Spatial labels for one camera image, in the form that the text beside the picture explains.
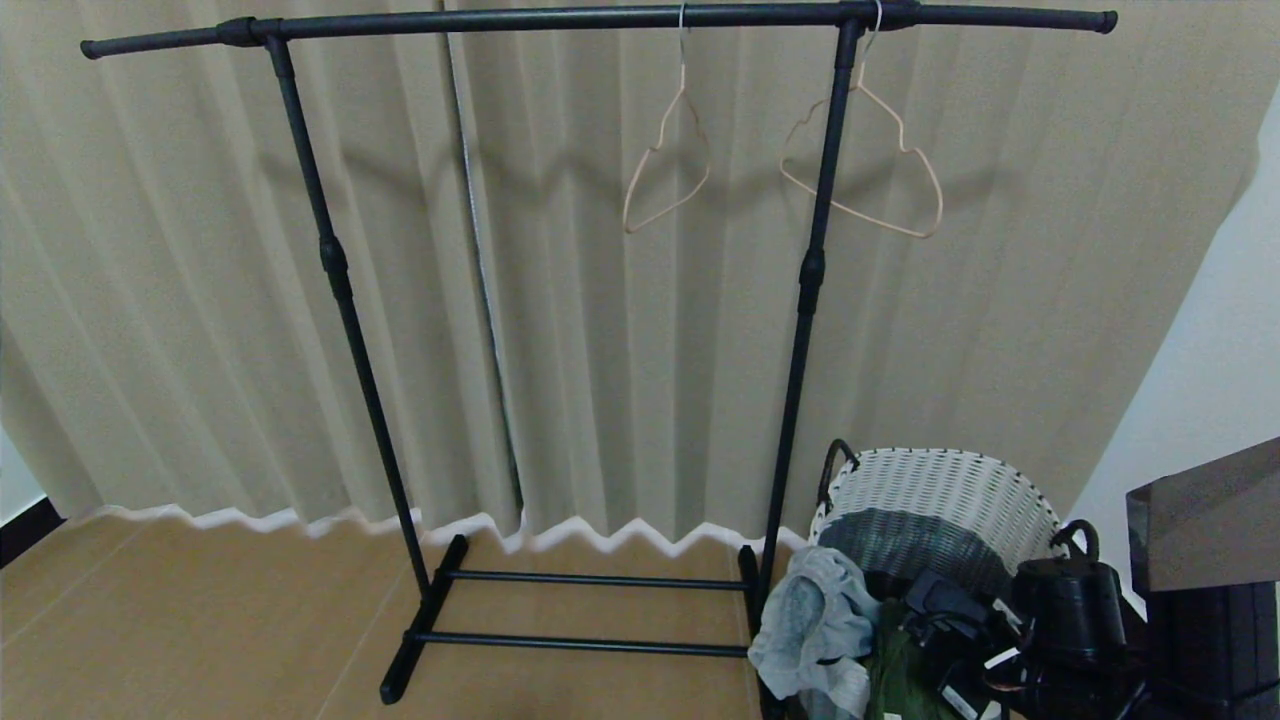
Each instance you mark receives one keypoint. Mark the pale grey garment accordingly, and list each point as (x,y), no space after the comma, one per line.
(810,620)

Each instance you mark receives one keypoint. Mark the beige curtain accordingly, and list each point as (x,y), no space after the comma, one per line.
(200,250)

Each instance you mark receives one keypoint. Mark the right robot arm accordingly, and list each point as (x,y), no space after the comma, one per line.
(1070,610)

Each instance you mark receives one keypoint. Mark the white laundry basket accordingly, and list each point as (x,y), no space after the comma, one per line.
(940,490)

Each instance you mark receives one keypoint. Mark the pink clothes hanger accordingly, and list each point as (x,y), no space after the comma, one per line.
(858,80)
(684,78)

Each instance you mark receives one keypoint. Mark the green printed shirt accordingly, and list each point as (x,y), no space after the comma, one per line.
(895,670)

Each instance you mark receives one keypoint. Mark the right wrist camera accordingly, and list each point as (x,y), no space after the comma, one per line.
(945,600)

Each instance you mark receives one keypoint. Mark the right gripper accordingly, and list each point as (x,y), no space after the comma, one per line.
(965,680)

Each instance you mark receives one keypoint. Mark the black clothes rack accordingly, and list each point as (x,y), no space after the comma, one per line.
(560,20)

